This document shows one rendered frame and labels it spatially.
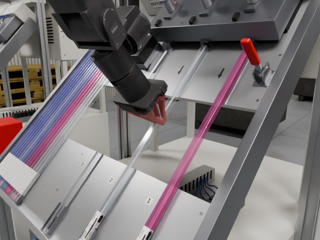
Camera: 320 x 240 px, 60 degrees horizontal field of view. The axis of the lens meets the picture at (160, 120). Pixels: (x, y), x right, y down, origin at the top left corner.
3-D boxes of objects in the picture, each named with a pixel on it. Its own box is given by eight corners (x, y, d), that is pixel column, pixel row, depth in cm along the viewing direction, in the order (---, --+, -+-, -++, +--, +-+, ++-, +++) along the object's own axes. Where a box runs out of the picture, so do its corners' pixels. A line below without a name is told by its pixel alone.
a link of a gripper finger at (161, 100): (156, 107, 63) (134, 78, 57) (180, 112, 58) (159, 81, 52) (140, 131, 60) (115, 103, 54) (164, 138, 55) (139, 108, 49)
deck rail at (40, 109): (4, 186, 83) (-15, 177, 79) (2, 184, 85) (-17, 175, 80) (130, 22, 106) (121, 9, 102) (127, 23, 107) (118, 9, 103)
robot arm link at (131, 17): (55, 20, 41) (100, 18, 37) (94, -24, 47) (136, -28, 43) (94, 75, 50) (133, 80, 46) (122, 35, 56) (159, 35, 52)
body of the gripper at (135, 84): (134, 82, 58) (114, 56, 53) (170, 87, 51) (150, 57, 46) (116, 106, 56) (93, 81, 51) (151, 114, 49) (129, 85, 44)
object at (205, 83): (265, 125, 51) (259, 109, 47) (79, 88, 95) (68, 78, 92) (322, 5, 61) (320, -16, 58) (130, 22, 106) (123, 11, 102)
